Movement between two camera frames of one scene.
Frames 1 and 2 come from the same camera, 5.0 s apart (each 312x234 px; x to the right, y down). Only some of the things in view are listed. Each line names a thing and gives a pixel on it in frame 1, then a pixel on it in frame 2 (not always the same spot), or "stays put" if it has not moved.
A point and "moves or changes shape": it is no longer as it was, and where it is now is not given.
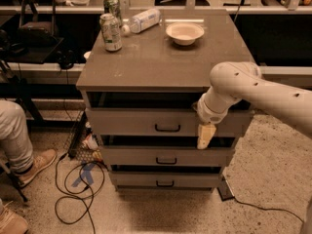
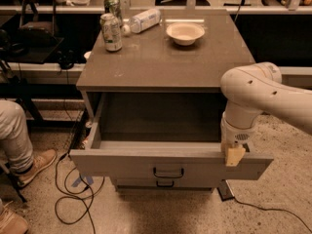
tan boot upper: (40, 161) stays put
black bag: (37, 34) stays put
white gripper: (210, 115) → (234, 136)
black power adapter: (224, 190) stays put
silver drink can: (111, 32) stays put
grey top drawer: (162, 123) moves or changes shape
